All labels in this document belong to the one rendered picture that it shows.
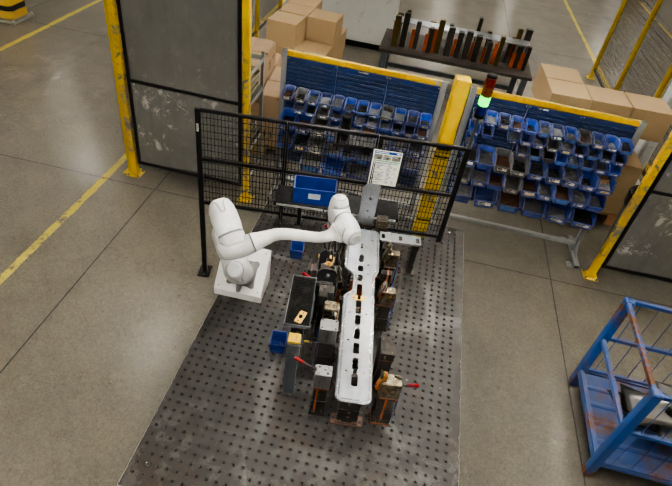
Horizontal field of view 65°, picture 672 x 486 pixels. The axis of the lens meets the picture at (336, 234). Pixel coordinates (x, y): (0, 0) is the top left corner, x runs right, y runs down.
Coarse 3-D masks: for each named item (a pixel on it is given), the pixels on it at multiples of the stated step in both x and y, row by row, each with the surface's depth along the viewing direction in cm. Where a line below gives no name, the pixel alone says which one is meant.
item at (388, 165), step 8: (376, 152) 368; (384, 152) 368; (392, 152) 367; (400, 152) 367; (376, 160) 372; (384, 160) 372; (392, 160) 372; (400, 160) 371; (376, 168) 377; (384, 168) 376; (392, 168) 376; (400, 168) 375; (368, 176) 381; (376, 176) 381; (384, 176) 380; (392, 176) 380; (384, 184) 385; (392, 184) 384
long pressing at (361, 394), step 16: (368, 240) 359; (352, 256) 345; (368, 256) 347; (352, 272) 333; (368, 272) 335; (352, 288) 322; (368, 288) 324; (352, 304) 312; (368, 304) 314; (352, 320) 303; (368, 320) 304; (352, 336) 294; (368, 336) 295; (352, 352) 286; (368, 352) 287; (352, 368) 278; (368, 368) 279; (336, 384) 269; (368, 384) 271; (352, 400) 263; (368, 400) 264
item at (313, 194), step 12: (300, 180) 383; (312, 180) 383; (324, 180) 383; (336, 180) 382; (300, 192) 371; (312, 192) 371; (324, 192) 370; (336, 192) 370; (312, 204) 377; (324, 204) 377
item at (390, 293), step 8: (392, 288) 320; (384, 296) 319; (392, 296) 319; (384, 304) 324; (392, 304) 323; (384, 312) 329; (376, 320) 333; (384, 320) 333; (376, 328) 338; (384, 328) 338
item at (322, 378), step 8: (320, 368) 268; (328, 368) 269; (320, 376) 265; (328, 376) 265; (320, 384) 270; (328, 384) 269; (312, 392) 284; (320, 392) 275; (312, 400) 280; (320, 400) 280; (312, 408) 285; (320, 408) 284; (320, 416) 287
